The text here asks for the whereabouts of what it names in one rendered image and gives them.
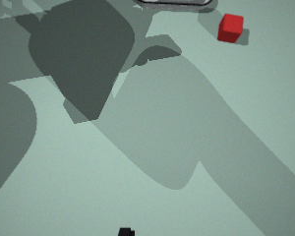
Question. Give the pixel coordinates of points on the red cube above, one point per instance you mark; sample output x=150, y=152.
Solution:
x=230, y=28

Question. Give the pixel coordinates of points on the white tray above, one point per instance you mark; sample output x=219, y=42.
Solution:
x=178, y=5

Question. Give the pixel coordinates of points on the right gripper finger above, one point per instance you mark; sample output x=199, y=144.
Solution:
x=126, y=231

